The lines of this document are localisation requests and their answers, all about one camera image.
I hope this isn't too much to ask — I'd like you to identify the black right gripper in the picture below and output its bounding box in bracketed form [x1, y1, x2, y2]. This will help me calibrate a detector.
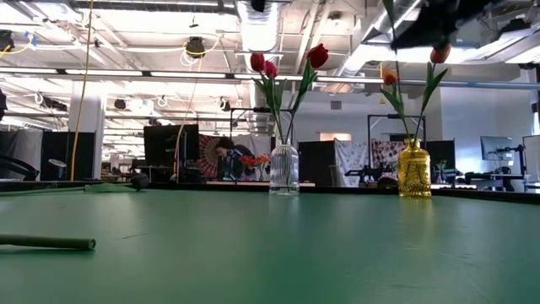
[390, 0, 505, 51]

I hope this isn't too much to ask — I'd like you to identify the orange tulip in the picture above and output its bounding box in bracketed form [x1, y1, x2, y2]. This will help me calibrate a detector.
[378, 67, 413, 143]
[413, 43, 452, 143]

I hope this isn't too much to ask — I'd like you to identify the thick yellow hanging cable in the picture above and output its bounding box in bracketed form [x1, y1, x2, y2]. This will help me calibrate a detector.
[69, 0, 95, 182]

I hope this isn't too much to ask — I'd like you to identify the black metal stand frame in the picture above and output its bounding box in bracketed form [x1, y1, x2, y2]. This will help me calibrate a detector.
[229, 107, 295, 182]
[367, 112, 427, 149]

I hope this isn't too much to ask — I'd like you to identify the person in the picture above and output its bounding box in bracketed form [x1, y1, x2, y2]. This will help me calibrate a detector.
[213, 136, 257, 182]

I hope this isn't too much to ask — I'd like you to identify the green stem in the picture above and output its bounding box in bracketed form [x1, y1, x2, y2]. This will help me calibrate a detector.
[0, 234, 97, 252]

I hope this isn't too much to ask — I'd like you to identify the white patterned cloth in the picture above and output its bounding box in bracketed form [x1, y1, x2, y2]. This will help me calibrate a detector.
[335, 140, 368, 187]

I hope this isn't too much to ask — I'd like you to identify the pink patterned cloth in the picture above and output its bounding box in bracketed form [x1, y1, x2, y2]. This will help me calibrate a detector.
[370, 140, 406, 170]

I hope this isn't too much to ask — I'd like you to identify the white square pillar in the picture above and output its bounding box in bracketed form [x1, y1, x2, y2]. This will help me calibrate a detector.
[68, 82, 105, 182]

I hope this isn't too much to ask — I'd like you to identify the smooth silver ceiling duct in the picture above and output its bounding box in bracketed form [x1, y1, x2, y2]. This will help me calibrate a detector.
[335, 0, 423, 79]

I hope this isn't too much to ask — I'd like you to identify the red patterned tapestry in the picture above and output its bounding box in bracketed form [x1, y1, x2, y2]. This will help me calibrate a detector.
[192, 133, 224, 178]

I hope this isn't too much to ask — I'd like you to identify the black partition panel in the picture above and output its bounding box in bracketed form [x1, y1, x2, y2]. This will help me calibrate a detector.
[40, 131, 97, 182]
[297, 140, 338, 187]

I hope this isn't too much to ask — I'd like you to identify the yellow glass vase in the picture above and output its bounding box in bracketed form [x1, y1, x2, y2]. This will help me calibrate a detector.
[397, 138, 432, 198]

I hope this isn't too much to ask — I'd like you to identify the long ceiling light bar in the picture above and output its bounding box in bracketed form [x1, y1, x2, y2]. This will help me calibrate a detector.
[0, 67, 540, 90]

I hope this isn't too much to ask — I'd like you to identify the clear ribbed glass vase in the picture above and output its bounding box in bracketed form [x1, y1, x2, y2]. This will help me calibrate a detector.
[268, 135, 300, 196]

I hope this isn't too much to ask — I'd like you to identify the background orange flower bouquet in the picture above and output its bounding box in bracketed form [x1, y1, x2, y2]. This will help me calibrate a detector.
[239, 154, 271, 182]

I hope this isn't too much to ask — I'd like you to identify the black dome ceiling camera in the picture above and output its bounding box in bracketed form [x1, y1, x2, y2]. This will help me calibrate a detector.
[185, 36, 207, 59]

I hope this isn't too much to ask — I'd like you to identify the thin yellow hanging cable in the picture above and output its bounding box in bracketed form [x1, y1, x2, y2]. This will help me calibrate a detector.
[172, 54, 202, 178]

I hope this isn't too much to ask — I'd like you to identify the grey monitor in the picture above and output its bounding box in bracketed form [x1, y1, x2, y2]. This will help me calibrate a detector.
[480, 135, 515, 162]

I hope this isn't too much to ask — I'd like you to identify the small desk lamp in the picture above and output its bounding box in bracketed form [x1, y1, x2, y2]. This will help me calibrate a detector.
[48, 158, 68, 181]

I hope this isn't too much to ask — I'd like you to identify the corrugated silver ceiling duct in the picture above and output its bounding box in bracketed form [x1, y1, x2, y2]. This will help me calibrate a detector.
[235, 0, 283, 136]

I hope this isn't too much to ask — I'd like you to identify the black curved chair back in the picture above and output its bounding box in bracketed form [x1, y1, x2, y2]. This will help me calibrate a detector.
[0, 155, 40, 182]

